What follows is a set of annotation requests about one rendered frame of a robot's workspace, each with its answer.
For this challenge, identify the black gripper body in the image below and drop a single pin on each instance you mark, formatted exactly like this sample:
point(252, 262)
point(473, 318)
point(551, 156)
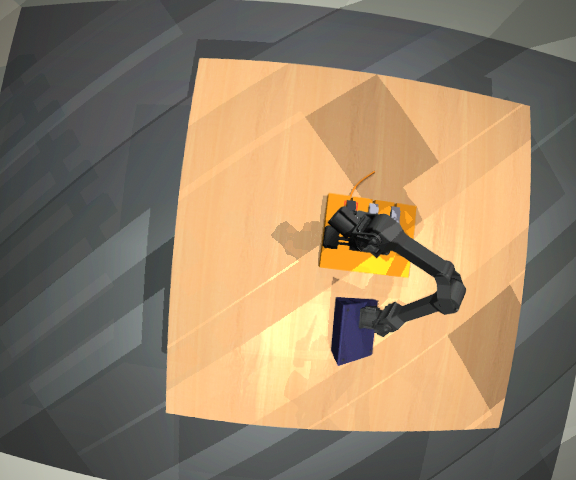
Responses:
point(332, 237)

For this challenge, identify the orange flat deck plate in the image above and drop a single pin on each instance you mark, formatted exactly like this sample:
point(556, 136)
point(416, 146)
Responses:
point(346, 260)

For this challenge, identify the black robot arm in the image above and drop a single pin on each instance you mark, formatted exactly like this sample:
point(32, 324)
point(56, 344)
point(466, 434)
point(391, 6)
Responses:
point(376, 233)

